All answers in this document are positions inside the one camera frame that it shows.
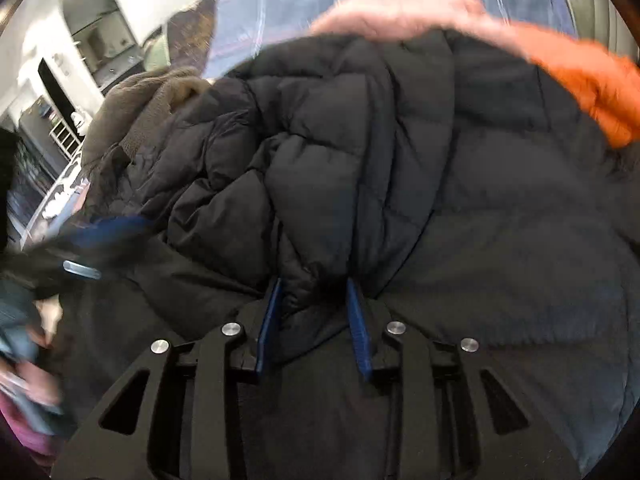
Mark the black puffer jacket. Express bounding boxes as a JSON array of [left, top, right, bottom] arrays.
[[52, 30, 639, 479]]

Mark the dark cabinet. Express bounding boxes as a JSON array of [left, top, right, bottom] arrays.
[[1, 128, 55, 248]]

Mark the brown fleece garment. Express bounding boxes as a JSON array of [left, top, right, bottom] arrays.
[[80, 67, 210, 177]]

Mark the dark floral pillow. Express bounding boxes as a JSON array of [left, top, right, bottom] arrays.
[[166, 0, 218, 74]]

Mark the pink folded garment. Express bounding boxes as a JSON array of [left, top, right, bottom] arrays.
[[308, 0, 523, 55]]

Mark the orange puffer jacket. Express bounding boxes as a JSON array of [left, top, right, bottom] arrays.
[[512, 23, 640, 148]]

